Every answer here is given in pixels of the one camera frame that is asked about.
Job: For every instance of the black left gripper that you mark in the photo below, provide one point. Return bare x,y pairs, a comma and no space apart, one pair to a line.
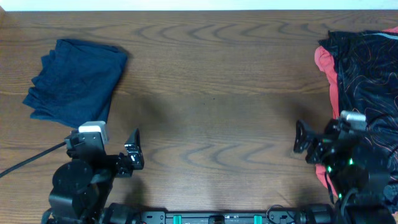
123,167

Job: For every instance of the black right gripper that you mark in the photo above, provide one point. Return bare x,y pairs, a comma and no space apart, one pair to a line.
323,142

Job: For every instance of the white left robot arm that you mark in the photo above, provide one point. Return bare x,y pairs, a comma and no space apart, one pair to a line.
81,189

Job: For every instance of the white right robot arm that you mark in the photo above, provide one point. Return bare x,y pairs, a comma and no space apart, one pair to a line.
356,177

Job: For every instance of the red garment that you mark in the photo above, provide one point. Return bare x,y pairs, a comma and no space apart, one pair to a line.
326,68

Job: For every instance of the folded navy blue shorts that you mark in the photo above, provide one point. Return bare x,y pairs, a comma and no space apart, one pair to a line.
76,82

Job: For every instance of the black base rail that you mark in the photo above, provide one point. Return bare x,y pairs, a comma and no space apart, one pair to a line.
276,214

